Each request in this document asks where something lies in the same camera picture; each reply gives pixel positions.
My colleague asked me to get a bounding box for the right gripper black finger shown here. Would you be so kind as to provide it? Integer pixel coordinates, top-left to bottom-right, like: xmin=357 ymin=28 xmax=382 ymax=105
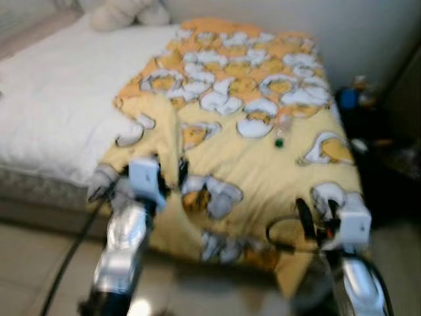
xmin=295 ymin=197 xmax=317 ymax=242

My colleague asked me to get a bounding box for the yellow cartoon print quilt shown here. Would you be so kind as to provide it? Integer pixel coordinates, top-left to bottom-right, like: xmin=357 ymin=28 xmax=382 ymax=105
xmin=87 ymin=16 xmax=366 ymax=298

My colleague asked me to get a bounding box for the black nightstand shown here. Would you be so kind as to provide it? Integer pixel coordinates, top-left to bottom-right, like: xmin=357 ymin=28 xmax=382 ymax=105
xmin=334 ymin=84 xmax=421 ymax=226

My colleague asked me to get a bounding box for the small bottle green cap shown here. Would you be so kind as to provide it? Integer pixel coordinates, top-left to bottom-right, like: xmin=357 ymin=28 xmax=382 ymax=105
xmin=272 ymin=115 xmax=294 ymax=149

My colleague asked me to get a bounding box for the small white object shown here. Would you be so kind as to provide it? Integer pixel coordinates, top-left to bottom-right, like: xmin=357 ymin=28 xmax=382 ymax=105
xmin=351 ymin=138 xmax=370 ymax=153

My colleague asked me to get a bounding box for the blue round object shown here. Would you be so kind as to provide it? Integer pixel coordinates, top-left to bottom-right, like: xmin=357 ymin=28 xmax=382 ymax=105
xmin=340 ymin=88 xmax=360 ymax=111

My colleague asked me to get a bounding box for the bed with white sheet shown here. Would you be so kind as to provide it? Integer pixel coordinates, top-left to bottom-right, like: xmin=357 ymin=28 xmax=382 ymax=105
xmin=0 ymin=13 xmax=191 ymax=226

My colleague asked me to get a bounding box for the cream plush toy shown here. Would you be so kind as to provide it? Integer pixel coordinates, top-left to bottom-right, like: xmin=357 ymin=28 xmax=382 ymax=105
xmin=88 ymin=0 xmax=173 ymax=33

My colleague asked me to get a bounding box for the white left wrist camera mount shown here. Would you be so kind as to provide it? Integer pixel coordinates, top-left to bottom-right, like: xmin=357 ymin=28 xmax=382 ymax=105
xmin=128 ymin=156 xmax=169 ymax=206

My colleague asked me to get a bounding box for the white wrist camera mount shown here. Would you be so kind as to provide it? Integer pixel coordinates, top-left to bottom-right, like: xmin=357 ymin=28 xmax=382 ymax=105
xmin=128 ymin=156 xmax=169 ymax=206
xmin=325 ymin=196 xmax=373 ymax=251

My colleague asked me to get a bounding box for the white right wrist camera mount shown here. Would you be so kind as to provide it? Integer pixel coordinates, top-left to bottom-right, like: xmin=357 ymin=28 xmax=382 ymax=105
xmin=325 ymin=196 xmax=373 ymax=251

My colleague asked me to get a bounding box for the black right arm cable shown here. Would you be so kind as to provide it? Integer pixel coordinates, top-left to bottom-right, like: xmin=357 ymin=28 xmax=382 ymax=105
xmin=265 ymin=216 xmax=324 ymax=255

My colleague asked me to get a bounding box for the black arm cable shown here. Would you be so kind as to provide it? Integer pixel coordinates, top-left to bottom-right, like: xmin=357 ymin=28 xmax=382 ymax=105
xmin=265 ymin=216 xmax=324 ymax=255
xmin=38 ymin=196 xmax=118 ymax=316

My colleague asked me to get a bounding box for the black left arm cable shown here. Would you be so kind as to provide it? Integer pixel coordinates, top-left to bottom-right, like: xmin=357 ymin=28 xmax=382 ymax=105
xmin=38 ymin=196 xmax=118 ymax=316

